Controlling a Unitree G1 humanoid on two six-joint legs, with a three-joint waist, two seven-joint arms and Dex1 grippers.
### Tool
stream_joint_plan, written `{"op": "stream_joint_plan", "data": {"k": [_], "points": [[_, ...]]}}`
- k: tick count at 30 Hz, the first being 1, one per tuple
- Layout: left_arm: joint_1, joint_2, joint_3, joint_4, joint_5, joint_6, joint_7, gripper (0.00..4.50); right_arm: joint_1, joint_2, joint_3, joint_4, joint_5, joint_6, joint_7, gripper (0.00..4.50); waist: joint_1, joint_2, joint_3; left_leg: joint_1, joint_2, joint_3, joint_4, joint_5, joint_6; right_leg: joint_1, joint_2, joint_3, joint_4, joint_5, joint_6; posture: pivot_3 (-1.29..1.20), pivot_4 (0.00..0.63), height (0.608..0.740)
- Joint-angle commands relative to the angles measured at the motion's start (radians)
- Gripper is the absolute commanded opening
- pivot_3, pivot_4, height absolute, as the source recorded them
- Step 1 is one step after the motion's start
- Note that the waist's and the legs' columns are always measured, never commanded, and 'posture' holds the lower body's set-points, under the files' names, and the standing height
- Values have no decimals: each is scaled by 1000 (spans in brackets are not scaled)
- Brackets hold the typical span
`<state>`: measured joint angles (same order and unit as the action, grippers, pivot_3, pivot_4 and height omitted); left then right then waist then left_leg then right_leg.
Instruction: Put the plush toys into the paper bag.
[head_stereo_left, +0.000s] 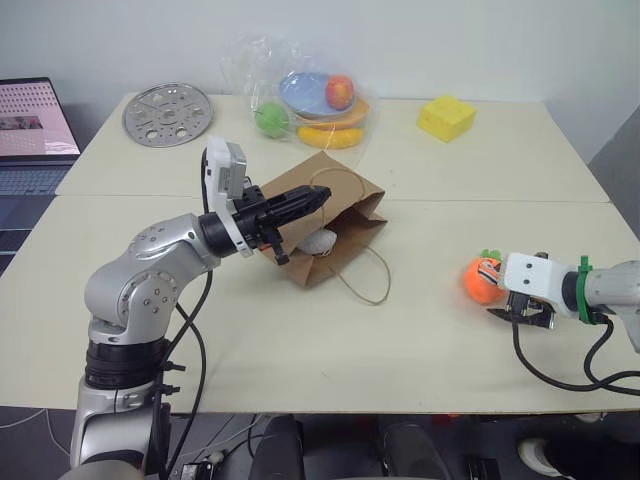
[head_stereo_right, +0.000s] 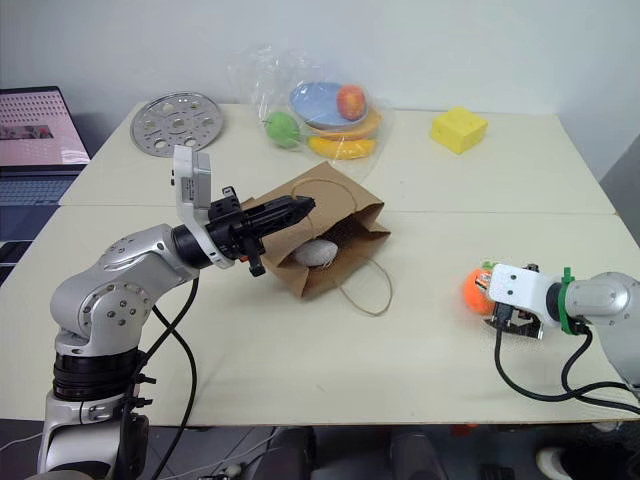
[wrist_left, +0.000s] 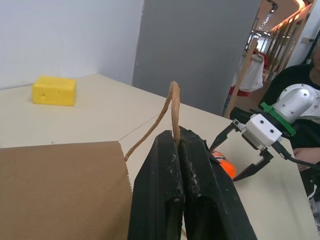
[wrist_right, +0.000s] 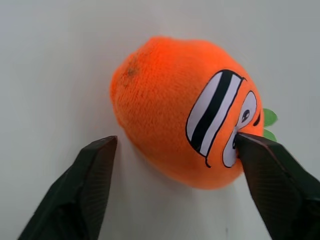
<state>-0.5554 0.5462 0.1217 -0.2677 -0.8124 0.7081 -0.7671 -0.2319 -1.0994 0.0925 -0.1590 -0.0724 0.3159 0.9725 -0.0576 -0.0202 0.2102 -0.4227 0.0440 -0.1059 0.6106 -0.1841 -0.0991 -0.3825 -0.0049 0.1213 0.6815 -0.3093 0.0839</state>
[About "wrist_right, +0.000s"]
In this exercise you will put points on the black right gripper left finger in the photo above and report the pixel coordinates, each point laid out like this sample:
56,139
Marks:
75,195

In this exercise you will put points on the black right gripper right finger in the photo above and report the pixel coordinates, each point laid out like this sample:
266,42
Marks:
280,187

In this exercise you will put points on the orange knitted plush toy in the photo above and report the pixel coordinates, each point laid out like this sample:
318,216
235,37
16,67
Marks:
162,112

